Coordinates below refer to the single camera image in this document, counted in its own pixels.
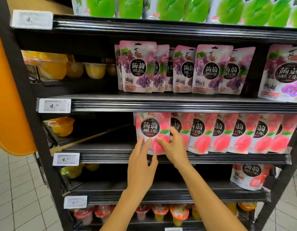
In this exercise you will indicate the tan cardboard tray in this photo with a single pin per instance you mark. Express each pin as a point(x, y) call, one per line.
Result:
point(37, 5)

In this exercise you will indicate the white price tag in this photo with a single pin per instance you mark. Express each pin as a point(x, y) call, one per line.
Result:
point(66, 159)
point(54, 105)
point(75, 202)
point(173, 229)
point(32, 19)

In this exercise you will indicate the tan cardboard strip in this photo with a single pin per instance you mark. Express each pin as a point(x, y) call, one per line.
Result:
point(90, 138)

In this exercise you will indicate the person's left forearm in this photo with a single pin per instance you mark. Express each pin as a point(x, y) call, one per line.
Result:
point(122, 214)

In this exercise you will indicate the person's right hand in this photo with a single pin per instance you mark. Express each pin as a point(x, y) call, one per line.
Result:
point(177, 153)

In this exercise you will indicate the black low shelf rack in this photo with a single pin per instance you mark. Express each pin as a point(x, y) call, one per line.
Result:
point(163, 103)

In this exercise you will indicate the row of yellow jelly cups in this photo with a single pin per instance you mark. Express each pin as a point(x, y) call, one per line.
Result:
point(52, 67)

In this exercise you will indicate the row of purple jelly packs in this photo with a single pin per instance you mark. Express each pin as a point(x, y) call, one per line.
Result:
point(138, 67)

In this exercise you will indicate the large yellow jelly tubs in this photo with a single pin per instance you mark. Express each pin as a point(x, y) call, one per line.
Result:
point(61, 127)

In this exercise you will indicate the person's left hand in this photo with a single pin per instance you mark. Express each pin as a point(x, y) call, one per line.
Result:
point(138, 175)

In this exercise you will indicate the row of pink jelly packs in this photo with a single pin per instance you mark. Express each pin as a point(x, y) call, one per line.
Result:
point(201, 132)

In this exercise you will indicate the pink peach jelly bag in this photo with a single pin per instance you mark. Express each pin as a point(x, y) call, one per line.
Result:
point(249, 175)

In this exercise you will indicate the red jelly bag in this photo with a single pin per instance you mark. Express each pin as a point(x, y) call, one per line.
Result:
point(148, 122)

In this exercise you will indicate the orange hanging sign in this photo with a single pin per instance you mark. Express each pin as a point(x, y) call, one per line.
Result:
point(8, 105)

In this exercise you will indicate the person's right forearm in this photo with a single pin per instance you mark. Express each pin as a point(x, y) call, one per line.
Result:
point(211, 204)

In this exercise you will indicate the row of green plum pouches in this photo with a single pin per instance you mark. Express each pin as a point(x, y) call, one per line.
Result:
point(167, 9)

